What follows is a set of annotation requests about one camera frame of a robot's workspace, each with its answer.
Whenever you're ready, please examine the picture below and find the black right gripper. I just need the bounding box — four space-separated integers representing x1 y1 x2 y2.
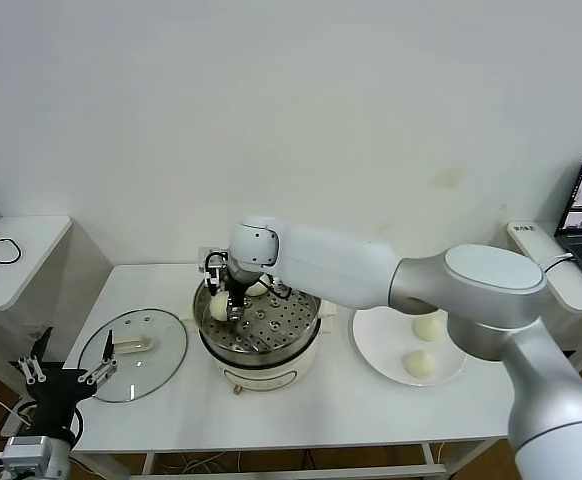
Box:
206 272 252 322

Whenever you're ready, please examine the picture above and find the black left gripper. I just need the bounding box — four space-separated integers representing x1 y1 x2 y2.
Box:
18 327 118 439

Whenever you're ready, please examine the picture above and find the round glass pot lid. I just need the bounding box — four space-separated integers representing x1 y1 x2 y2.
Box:
77 309 190 404

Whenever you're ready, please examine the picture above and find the stainless steel steamer basket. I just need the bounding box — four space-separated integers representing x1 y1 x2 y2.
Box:
192 269 324 354

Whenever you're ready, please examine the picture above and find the white round plate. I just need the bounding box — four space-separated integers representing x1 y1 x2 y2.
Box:
352 305 468 387

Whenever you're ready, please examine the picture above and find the white side table with laptop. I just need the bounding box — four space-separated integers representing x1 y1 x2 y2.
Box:
505 221 582 371

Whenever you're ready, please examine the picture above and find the white side table with cables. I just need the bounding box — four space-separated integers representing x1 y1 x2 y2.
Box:
0 216 75 440

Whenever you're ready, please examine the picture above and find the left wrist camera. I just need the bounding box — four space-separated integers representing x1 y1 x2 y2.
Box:
3 436 52 466

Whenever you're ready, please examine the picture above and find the white main table frame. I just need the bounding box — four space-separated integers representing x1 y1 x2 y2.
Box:
140 439 447 480

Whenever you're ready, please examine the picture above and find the white laptop cable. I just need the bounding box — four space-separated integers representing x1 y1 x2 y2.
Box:
541 253 575 274

